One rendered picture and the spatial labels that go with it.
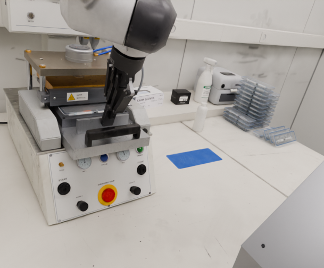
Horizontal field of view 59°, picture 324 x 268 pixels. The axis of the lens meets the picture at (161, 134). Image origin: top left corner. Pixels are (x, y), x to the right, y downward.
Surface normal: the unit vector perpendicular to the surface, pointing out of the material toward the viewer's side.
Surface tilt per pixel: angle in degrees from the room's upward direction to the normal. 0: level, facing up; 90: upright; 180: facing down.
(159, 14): 59
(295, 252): 44
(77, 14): 120
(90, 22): 115
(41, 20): 90
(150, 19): 78
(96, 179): 65
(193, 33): 90
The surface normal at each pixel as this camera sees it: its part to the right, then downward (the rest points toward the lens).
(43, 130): 0.49, -0.37
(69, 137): 0.17, -0.88
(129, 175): 0.58, 0.04
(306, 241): -0.46, -0.55
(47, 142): 0.56, 0.46
